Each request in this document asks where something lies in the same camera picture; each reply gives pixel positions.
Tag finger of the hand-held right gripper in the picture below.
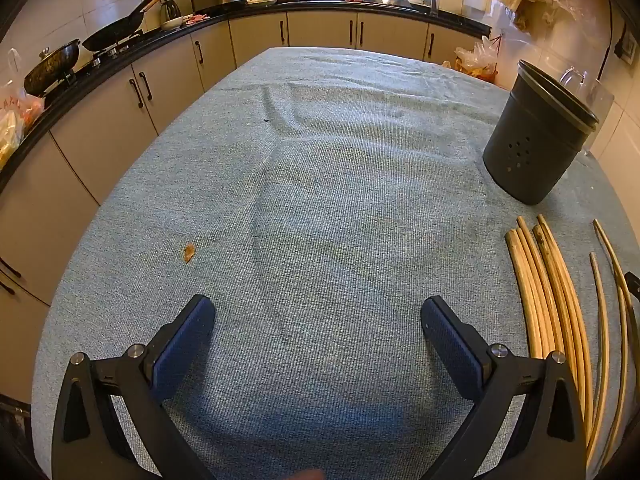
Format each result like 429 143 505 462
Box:
624 271 640 317

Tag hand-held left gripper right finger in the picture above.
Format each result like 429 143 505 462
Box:
421 296 587 480

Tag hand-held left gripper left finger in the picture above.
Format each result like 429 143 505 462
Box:
51 294 218 480

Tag dark grey utensil holder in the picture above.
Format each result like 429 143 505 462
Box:
482 59 600 206

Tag blue-grey tablecloth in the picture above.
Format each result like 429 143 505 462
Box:
30 46 640 480

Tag clear glass mug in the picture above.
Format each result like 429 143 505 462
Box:
559 66 615 157

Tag cream kitchen cabinets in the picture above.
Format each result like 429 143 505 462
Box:
0 9 483 406

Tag clear plastic bag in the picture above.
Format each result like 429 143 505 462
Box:
454 40 501 83

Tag plastic bag with food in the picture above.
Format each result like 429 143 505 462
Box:
0 49 46 171

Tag black gas stove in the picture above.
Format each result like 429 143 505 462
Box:
42 35 151 96

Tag black pan with lid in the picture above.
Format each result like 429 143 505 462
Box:
22 39 82 97

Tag black wok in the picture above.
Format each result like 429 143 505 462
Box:
81 0 168 52

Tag black kitchen countertop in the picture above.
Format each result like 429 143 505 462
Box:
0 0 492 192

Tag wall outlet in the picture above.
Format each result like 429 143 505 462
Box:
614 30 638 66

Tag black power cable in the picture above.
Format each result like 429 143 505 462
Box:
605 0 617 78

